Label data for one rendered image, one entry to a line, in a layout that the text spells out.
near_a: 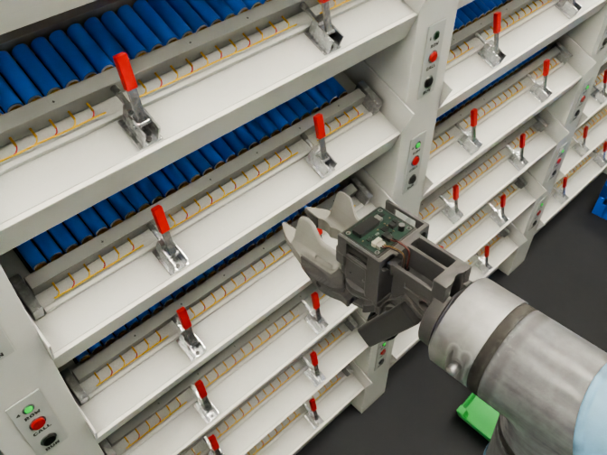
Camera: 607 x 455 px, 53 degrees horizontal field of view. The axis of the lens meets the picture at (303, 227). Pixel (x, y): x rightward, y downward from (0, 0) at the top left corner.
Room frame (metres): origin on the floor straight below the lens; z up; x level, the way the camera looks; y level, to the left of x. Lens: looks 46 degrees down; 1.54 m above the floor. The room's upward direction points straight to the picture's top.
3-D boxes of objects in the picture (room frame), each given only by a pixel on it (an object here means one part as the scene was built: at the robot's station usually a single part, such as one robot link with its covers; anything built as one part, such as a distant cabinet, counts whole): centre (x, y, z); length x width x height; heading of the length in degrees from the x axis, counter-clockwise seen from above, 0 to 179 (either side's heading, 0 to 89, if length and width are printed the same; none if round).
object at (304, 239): (0.43, 0.00, 1.08); 0.09 x 0.03 x 0.06; 51
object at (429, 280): (0.37, -0.09, 1.09); 0.12 x 0.08 x 0.09; 43
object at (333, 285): (0.40, -0.04, 1.06); 0.09 x 0.05 x 0.02; 51
